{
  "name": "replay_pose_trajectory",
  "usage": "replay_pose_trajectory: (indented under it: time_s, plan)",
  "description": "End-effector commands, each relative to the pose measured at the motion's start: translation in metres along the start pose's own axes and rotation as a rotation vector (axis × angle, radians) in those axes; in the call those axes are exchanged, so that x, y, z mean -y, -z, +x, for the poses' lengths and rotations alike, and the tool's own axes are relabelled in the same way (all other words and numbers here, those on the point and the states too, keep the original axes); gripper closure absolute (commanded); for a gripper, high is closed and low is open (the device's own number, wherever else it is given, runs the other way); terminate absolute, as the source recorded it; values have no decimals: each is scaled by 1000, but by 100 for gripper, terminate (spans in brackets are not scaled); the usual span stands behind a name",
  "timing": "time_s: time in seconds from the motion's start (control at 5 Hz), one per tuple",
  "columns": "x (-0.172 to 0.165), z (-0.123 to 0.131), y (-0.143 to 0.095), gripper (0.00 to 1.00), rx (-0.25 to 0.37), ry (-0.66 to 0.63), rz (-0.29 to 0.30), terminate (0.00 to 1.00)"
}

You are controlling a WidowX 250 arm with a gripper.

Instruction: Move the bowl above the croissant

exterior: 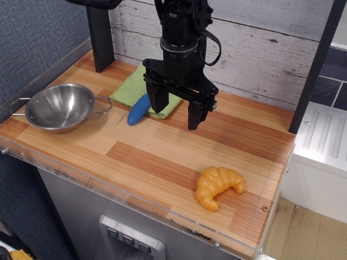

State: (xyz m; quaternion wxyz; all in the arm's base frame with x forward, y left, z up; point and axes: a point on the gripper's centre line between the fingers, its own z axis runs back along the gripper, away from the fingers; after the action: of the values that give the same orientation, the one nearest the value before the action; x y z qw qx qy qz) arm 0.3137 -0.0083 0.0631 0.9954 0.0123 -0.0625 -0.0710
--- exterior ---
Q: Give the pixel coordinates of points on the orange plastic croissant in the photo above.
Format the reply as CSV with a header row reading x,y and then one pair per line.
x,y
214,181

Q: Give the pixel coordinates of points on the black frame post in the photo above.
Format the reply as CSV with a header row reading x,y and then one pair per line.
x,y
319,58
101,37

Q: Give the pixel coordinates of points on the white ribbed box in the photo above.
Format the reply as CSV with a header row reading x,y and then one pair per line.
x,y
315,176

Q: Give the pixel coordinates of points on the blue handled metal spoon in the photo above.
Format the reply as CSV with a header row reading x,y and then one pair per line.
x,y
139,110

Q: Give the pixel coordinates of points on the grey button control panel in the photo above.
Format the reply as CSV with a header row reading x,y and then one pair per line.
x,y
125,242

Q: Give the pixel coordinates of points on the black right frame post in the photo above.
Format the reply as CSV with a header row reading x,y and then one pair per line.
x,y
319,58

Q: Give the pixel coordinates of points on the green cloth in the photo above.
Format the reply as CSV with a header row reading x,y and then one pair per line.
x,y
134,87

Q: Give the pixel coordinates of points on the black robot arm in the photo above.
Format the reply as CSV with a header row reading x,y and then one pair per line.
x,y
184,23

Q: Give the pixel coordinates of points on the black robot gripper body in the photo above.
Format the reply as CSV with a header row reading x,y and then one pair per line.
x,y
181,73

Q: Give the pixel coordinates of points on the silver metal bowl with handles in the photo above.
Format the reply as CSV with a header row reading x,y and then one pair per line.
x,y
60,108

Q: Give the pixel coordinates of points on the clear acrylic table edge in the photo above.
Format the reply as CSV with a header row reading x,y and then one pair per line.
x,y
80,199

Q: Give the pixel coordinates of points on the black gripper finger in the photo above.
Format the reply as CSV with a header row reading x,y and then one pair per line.
x,y
197,113
158,95

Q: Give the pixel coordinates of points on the black left frame post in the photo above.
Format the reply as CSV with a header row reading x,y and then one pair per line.
x,y
101,37

